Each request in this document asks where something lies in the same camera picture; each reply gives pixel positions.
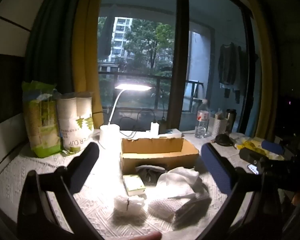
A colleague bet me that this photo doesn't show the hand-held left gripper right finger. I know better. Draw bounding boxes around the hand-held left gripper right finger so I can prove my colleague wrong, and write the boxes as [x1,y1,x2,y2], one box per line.
[197,142,285,240]

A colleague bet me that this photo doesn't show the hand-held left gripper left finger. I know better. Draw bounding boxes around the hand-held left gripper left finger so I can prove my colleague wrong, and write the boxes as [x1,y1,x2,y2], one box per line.
[17,142,108,240]

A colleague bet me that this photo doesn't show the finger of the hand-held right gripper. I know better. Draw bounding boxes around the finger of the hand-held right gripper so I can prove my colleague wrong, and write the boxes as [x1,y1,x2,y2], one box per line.
[239,147,265,167]
[261,140,285,156]

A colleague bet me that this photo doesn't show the cartoon print tissue pack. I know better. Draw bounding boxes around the cartoon print tissue pack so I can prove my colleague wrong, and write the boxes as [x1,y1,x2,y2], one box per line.
[122,174,147,197]

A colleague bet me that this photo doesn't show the cotton swab pack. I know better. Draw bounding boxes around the cotton swab pack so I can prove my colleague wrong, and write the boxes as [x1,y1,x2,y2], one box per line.
[114,194,147,214]

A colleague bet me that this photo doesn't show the cardboard box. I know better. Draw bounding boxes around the cardboard box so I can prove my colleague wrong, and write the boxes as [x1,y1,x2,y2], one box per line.
[120,137,200,175]

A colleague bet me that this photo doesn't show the white textured paper towel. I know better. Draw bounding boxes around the white textured paper towel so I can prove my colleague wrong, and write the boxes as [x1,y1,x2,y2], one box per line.
[147,191,213,230]

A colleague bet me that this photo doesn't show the person's left hand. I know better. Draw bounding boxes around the person's left hand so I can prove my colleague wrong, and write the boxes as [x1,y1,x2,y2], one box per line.
[132,231,163,240]

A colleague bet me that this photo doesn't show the yellow packets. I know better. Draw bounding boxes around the yellow packets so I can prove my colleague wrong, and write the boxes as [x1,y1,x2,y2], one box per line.
[236,137,285,160]

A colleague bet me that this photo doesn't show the black round object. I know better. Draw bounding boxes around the black round object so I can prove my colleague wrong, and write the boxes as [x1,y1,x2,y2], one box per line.
[214,133,237,147]

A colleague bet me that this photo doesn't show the white desk lamp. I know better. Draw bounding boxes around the white desk lamp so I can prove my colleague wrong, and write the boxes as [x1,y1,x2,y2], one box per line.
[99,83,153,150]

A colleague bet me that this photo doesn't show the dark thermos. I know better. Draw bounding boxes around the dark thermos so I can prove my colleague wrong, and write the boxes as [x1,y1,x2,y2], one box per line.
[225,109,237,133]

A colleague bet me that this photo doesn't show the white perforated container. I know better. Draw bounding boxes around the white perforated container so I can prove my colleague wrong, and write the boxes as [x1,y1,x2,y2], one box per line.
[212,112,228,137]

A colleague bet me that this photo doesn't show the white paper cup bag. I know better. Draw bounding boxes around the white paper cup bag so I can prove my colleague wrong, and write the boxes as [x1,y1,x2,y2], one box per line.
[56,92,95,155]

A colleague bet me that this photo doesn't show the white textured tablecloth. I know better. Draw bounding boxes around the white textured tablecloth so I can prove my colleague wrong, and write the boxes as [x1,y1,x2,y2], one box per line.
[0,127,290,240]

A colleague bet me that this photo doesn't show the clear water bottle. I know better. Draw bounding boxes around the clear water bottle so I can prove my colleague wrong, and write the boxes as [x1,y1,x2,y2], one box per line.
[195,99,210,138]

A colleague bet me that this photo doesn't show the blue and white box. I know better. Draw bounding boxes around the blue and white box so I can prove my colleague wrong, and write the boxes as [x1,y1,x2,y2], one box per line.
[160,128,183,138]

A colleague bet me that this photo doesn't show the yellow curtain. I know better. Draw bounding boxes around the yellow curtain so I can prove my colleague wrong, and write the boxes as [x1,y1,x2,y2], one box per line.
[250,5,278,143]
[72,0,108,130]

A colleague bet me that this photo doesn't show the green paper cup bag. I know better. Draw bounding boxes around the green paper cup bag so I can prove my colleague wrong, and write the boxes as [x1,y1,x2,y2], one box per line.
[22,81,63,158]

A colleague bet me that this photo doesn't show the gray cloth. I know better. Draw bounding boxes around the gray cloth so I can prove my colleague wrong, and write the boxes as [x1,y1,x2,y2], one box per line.
[135,164,168,185]

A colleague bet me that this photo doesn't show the metal drying rack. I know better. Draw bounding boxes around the metal drying rack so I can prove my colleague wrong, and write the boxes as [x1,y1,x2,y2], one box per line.
[186,80,206,113]

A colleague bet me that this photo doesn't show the gray hanging sweater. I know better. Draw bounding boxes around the gray hanging sweater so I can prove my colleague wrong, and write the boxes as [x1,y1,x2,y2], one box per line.
[218,42,240,85]

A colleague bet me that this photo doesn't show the balcony railing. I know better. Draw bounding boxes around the balcony railing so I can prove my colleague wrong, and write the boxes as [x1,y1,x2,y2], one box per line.
[98,70,173,110]

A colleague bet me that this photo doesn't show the dark green curtain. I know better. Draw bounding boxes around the dark green curtain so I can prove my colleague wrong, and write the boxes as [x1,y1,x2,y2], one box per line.
[25,0,87,100]

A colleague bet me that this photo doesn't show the dark hanging cloth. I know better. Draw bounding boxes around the dark hanging cloth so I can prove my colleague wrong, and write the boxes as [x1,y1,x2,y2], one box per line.
[100,5,115,58]

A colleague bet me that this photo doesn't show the dark window frame post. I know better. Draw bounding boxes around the dark window frame post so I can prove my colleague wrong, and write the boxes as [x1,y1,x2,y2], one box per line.
[172,0,190,130]

